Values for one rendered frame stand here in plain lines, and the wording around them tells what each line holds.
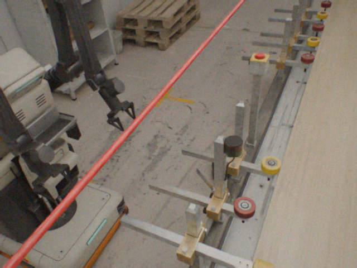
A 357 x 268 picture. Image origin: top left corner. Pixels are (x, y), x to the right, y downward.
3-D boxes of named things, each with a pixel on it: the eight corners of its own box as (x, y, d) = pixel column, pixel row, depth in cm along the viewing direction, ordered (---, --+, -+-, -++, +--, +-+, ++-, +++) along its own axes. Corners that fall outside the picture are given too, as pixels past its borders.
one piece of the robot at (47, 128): (23, 170, 143) (1, 134, 129) (63, 134, 161) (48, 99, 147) (48, 180, 137) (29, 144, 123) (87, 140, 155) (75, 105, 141)
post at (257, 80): (245, 146, 168) (252, 72, 139) (248, 140, 172) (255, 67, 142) (254, 148, 167) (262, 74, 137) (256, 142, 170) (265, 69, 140)
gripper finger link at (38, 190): (68, 191, 116) (52, 173, 112) (54, 206, 112) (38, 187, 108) (58, 191, 121) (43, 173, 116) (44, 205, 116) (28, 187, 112)
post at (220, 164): (214, 221, 136) (213, 139, 104) (217, 215, 138) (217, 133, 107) (222, 224, 134) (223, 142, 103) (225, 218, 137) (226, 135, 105)
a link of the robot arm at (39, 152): (22, 128, 110) (3, 144, 105) (39, 124, 103) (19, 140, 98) (44, 153, 116) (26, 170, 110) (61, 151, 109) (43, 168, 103)
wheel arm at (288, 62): (241, 61, 216) (242, 56, 213) (242, 59, 218) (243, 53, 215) (308, 70, 199) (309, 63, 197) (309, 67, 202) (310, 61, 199)
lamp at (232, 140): (221, 186, 116) (222, 144, 102) (226, 176, 120) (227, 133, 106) (236, 190, 114) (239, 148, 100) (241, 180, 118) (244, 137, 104)
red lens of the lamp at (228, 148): (222, 149, 104) (222, 144, 102) (227, 138, 108) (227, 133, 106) (239, 153, 101) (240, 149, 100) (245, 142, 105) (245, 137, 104)
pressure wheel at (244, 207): (230, 226, 121) (231, 209, 114) (236, 210, 127) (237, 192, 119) (250, 233, 118) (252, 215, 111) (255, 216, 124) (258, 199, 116)
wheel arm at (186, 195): (149, 190, 135) (148, 183, 133) (153, 185, 138) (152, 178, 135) (247, 223, 119) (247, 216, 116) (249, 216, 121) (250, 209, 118)
